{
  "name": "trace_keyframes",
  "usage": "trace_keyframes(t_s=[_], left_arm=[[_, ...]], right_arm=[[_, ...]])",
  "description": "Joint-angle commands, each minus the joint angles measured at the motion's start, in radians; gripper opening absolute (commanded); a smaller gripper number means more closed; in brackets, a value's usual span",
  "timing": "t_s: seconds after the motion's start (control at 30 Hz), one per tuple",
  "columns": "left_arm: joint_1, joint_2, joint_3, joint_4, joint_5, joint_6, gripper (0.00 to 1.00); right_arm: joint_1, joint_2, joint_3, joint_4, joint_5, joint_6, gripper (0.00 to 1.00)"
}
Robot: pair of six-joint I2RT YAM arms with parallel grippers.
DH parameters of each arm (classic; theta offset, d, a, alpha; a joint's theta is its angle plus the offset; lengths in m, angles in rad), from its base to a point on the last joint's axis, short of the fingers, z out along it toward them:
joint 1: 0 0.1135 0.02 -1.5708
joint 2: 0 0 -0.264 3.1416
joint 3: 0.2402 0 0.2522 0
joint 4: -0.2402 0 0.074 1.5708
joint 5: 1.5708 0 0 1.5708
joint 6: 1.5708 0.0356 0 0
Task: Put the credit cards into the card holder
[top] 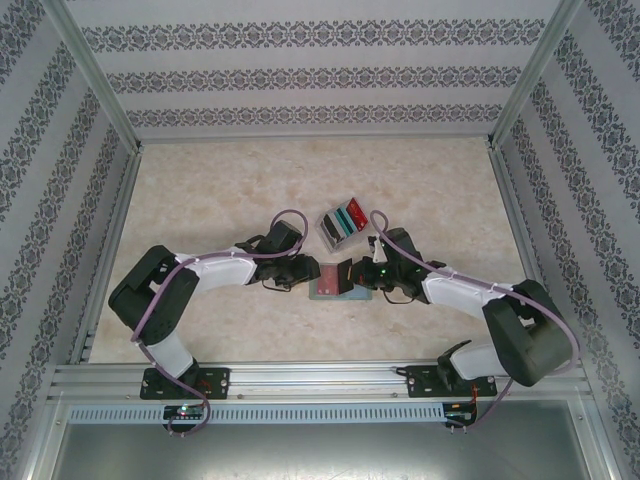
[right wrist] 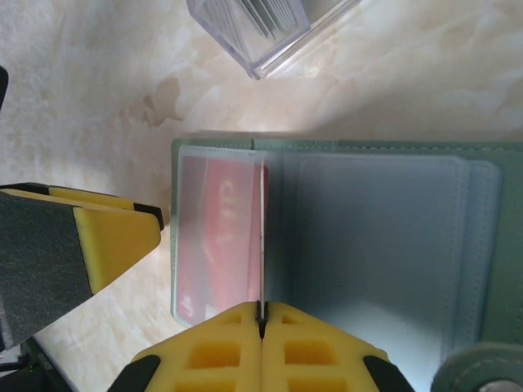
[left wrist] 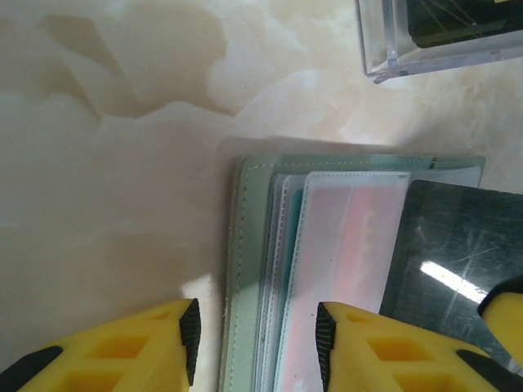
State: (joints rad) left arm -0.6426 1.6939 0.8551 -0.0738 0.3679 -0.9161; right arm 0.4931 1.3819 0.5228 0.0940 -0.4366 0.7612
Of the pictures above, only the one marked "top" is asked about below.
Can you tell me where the green card holder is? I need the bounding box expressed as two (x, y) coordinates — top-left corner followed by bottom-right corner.
(308, 261), (374, 303)

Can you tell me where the clear acrylic card box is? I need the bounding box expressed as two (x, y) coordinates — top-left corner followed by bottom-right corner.
(314, 196), (371, 250)

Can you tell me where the teal credit card stack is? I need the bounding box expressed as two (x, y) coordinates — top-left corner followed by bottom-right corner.
(335, 204), (357, 236)

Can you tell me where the red credit card stack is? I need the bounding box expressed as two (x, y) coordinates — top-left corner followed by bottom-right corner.
(344, 197), (370, 232)

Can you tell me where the right controller circuit board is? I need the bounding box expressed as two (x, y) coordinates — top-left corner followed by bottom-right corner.
(443, 401), (480, 425)

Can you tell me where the controller circuit board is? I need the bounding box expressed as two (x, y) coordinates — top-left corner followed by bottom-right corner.
(443, 401), (480, 425)
(162, 403), (207, 421)

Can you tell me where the left controller circuit board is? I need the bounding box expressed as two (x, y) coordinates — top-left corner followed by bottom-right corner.
(162, 403), (207, 421)

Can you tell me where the grey metal sheet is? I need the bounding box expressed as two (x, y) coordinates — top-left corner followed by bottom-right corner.
(49, 422), (609, 480)

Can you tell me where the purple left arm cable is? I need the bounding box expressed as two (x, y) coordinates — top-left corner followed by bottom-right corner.
(130, 208), (309, 439)

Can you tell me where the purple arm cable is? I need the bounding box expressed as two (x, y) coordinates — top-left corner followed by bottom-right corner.
(130, 208), (309, 439)
(368, 209), (581, 431)

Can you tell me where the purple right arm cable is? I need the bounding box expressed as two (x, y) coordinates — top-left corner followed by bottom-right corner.
(368, 209), (581, 431)

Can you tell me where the aluminium mounting rail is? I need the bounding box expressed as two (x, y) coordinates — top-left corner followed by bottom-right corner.
(47, 360), (597, 404)

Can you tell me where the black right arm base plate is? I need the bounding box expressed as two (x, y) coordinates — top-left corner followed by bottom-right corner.
(404, 364), (499, 400)

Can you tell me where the aluminium rear rail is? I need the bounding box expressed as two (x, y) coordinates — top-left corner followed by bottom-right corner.
(133, 132), (497, 147)

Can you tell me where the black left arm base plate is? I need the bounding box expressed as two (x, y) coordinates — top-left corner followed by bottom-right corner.
(139, 367), (232, 401)

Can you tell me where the slotted grey cable duct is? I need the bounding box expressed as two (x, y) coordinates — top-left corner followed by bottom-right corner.
(66, 402), (447, 426)

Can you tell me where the aluminium side rail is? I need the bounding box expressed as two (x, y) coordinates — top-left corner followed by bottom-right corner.
(487, 144), (570, 360)
(68, 147), (146, 365)

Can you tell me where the aluminium frame post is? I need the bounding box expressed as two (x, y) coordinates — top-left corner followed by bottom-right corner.
(485, 0), (587, 151)
(42, 0), (146, 154)

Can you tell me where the aluminium frame leg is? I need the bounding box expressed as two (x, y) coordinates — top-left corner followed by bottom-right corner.
(22, 394), (67, 480)
(579, 398), (622, 480)

